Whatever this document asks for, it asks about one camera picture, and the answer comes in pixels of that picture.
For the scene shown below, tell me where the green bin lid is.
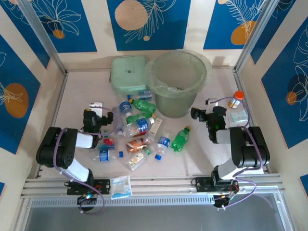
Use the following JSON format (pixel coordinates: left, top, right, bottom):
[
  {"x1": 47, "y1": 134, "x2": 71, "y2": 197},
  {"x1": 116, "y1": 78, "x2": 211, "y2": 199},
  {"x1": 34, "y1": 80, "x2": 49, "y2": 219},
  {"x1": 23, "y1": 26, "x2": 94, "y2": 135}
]
[{"x1": 109, "y1": 56, "x2": 151, "y2": 95}]

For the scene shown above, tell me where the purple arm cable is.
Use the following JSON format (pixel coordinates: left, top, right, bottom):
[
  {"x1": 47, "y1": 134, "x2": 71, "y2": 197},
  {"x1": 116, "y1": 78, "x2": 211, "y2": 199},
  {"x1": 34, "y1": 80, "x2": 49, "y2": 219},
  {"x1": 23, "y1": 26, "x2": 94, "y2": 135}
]
[
  {"x1": 211, "y1": 96, "x2": 263, "y2": 209},
  {"x1": 53, "y1": 107, "x2": 121, "y2": 215}
]

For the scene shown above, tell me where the cream label bottle green cap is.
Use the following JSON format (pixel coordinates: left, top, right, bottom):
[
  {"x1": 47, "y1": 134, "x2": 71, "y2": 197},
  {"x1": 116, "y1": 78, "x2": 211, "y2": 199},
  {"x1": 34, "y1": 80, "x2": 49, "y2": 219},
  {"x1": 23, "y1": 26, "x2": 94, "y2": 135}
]
[{"x1": 126, "y1": 147, "x2": 153, "y2": 171}]

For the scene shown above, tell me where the aluminium table side rail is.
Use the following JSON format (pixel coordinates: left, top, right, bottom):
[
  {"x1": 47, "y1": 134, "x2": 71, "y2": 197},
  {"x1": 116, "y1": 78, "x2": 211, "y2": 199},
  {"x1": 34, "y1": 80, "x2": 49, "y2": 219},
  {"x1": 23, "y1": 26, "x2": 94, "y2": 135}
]
[
  {"x1": 233, "y1": 69, "x2": 268, "y2": 174},
  {"x1": 33, "y1": 71, "x2": 69, "y2": 180}
]

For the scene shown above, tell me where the white rectangular carton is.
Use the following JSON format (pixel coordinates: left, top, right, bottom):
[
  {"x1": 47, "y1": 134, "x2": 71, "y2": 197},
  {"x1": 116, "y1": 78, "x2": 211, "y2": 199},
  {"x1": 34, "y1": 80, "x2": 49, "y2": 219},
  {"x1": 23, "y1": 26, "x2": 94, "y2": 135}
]
[{"x1": 149, "y1": 117, "x2": 164, "y2": 136}]

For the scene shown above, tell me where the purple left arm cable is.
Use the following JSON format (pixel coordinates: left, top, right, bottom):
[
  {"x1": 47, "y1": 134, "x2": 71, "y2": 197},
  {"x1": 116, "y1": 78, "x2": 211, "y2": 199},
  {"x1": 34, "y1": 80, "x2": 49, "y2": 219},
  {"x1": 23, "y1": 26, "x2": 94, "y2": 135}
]
[{"x1": 53, "y1": 107, "x2": 121, "y2": 215}]

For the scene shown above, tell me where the aluminium mounting rail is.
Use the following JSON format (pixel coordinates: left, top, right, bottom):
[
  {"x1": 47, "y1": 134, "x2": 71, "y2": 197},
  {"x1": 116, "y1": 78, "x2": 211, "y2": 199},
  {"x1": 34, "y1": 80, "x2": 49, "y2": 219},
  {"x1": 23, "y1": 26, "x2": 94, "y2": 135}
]
[{"x1": 20, "y1": 174, "x2": 286, "y2": 198}]

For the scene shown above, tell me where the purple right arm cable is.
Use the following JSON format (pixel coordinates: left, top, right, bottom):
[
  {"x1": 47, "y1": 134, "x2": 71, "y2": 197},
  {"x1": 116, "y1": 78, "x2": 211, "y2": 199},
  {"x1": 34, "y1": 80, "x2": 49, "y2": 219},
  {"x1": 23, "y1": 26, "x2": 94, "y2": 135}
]
[{"x1": 211, "y1": 96, "x2": 263, "y2": 209}]

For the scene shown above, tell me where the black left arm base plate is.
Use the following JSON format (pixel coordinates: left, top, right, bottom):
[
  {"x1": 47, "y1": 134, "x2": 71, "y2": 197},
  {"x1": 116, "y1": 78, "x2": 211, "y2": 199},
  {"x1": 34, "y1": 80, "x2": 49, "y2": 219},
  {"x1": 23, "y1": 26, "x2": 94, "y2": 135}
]
[{"x1": 66, "y1": 178, "x2": 111, "y2": 196}]

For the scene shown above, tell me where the crushed brown label bottle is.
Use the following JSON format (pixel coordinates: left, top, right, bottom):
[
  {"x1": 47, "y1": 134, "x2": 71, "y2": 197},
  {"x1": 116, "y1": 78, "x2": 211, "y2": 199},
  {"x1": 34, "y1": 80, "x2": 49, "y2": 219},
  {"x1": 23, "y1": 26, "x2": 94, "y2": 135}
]
[{"x1": 125, "y1": 138, "x2": 148, "y2": 154}]

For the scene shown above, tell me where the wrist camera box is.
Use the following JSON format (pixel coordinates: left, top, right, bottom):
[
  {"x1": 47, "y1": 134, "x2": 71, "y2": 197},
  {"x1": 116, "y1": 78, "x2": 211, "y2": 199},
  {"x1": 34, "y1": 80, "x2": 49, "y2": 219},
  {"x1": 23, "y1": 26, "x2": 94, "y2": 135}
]
[
  {"x1": 88, "y1": 102, "x2": 104, "y2": 116},
  {"x1": 205, "y1": 97, "x2": 219, "y2": 108}
]

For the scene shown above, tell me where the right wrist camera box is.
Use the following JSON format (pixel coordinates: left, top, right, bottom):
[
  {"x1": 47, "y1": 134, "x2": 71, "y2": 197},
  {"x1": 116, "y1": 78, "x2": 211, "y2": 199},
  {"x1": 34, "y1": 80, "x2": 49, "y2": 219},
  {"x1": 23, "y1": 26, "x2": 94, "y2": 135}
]
[{"x1": 205, "y1": 97, "x2": 219, "y2": 108}]

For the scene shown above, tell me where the grey slotted cable duct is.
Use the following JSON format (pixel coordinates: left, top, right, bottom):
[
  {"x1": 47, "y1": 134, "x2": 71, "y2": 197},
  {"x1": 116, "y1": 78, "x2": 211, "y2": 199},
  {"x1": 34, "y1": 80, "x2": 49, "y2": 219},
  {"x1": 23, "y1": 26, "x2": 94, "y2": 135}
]
[{"x1": 30, "y1": 195, "x2": 216, "y2": 208}]

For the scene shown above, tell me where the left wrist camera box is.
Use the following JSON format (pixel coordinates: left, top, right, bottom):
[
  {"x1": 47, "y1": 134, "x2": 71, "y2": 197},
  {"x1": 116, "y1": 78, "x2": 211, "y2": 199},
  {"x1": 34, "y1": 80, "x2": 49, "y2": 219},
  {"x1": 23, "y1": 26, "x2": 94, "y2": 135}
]
[{"x1": 88, "y1": 102, "x2": 104, "y2": 116}]

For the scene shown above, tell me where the small clear green sachet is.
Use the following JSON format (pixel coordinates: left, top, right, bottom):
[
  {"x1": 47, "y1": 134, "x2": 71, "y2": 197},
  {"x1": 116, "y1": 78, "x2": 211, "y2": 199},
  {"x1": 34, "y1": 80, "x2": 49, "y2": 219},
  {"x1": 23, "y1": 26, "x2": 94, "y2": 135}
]
[{"x1": 227, "y1": 110, "x2": 249, "y2": 125}]

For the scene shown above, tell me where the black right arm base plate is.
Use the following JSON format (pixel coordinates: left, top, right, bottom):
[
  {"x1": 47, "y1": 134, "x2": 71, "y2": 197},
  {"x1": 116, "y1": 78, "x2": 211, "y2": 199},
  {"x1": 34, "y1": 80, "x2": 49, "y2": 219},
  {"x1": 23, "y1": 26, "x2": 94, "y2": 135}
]
[{"x1": 192, "y1": 177, "x2": 240, "y2": 193}]

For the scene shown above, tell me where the grey metal mesh bin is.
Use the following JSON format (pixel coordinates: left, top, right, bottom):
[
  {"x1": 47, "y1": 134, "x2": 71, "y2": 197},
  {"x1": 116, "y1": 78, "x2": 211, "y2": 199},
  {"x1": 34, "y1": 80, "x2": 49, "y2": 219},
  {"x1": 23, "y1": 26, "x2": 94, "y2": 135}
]
[{"x1": 154, "y1": 81, "x2": 199, "y2": 119}]

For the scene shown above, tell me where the grey metal shelf panel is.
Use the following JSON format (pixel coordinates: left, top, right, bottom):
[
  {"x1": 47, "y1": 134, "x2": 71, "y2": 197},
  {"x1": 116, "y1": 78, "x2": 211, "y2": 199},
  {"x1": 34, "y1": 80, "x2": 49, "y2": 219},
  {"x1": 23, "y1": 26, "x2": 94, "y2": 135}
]
[{"x1": 23, "y1": 206, "x2": 291, "y2": 231}]

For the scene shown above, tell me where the orange capped pill bottle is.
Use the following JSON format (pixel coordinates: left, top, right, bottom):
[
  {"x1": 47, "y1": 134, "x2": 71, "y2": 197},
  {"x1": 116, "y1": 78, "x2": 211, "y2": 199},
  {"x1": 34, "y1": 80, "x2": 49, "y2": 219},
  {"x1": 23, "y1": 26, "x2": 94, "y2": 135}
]
[{"x1": 228, "y1": 90, "x2": 245, "y2": 109}]

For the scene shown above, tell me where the black controller board with wires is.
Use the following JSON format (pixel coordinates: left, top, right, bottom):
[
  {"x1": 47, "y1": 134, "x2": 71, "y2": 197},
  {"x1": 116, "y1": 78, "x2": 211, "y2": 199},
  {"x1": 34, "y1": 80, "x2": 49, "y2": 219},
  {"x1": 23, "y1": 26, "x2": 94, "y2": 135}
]
[
  {"x1": 76, "y1": 194, "x2": 97, "y2": 210},
  {"x1": 213, "y1": 191, "x2": 238, "y2": 210}
]

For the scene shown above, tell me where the aluminium frame post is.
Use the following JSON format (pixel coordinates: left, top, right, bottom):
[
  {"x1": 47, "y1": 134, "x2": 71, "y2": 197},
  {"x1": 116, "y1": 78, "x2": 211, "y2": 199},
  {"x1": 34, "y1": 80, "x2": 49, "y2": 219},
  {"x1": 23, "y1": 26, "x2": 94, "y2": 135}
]
[
  {"x1": 234, "y1": 0, "x2": 283, "y2": 73},
  {"x1": 18, "y1": 0, "x2": 68, "y2": 75}
]

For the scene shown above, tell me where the white blue tissue packet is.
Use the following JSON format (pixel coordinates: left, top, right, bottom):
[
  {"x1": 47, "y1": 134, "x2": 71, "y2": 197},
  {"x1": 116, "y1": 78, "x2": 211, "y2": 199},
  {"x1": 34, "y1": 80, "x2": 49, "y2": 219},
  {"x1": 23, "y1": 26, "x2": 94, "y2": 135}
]
[{"x1": 110, "y1": 175, "x2": 134, "y2": 200}]

